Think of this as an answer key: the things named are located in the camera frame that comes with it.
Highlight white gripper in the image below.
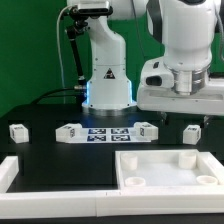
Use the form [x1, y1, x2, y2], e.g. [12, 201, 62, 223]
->
[137, 77, 224, 128]

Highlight white square table top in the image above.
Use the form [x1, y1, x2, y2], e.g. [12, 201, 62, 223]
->
[115, 149, 224, 195]

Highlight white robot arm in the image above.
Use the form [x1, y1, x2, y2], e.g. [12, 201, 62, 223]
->
[67, 0, 224, 115]

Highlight fiducial marker sheet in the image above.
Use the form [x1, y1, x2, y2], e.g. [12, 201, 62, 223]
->
[69, 127, 150, 144]

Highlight white U-shaped fence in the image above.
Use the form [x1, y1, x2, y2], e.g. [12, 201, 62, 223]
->
[0, 156, 224, 219]

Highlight black cables at base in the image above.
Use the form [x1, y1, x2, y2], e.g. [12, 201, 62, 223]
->
[30, 87, 88, 106]

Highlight black camera on mount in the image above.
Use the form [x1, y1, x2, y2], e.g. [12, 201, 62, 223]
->
[66, 1, 113, 86]

